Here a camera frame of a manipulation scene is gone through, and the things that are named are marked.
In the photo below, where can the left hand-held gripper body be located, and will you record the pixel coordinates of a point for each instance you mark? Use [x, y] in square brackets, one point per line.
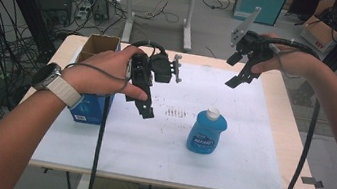
[141, 70]

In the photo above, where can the grey tape piece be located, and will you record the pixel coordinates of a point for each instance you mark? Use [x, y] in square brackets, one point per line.
[311, 182]

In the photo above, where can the brown cardboard box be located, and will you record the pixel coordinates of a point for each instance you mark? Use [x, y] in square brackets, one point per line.
[320, 36]

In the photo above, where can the wristwatch with white band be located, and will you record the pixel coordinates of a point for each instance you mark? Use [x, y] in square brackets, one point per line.
[56, 86]

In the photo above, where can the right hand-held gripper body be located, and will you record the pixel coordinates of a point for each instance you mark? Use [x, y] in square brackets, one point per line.
[254, 46]

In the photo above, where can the blue cardboard box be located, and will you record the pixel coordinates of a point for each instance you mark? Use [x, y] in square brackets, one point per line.
[91, 110]

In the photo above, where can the black equipment box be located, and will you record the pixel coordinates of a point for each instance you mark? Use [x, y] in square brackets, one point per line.
[53, 5]

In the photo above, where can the white table mat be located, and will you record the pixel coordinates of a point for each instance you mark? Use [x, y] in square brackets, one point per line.
[164, 154]

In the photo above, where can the blue detergent bottle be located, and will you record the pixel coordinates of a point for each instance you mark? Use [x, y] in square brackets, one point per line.
[206, 134]

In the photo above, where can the person's right hand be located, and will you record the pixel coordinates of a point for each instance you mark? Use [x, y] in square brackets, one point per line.
[292, 64]

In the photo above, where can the teal cabinet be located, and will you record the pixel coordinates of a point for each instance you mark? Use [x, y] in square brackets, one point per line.
[261, 3]

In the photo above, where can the person's left hand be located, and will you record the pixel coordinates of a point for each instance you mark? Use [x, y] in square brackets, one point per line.
[102, 71]

